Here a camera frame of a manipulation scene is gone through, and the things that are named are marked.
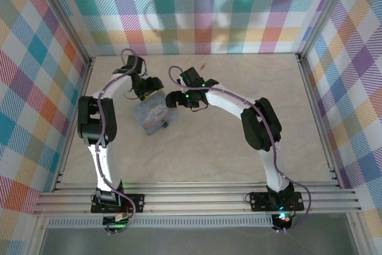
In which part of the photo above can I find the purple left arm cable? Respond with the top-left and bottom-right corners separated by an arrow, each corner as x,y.
97,48 -> 143,226

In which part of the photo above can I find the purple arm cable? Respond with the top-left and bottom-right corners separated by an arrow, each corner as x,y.
97,48 -> 143,226
168,66 -> 312,232

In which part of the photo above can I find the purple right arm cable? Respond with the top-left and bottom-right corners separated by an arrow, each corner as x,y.
168,66 -> 312,232

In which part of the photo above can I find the aluminium side rail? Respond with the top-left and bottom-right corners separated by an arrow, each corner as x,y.
52,56 -> 96,192
295,54 -> 343,189

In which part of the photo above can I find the wide aluminium base rail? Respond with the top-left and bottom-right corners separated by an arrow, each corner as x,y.
32,180 -> 363,217

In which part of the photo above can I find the aluminium corner post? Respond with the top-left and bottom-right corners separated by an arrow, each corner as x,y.
297,0 -> 358,57
31,0 -> 95,62

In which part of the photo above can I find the grey slotted cable duct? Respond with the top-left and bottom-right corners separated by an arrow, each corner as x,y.
47,215 -> 275,229

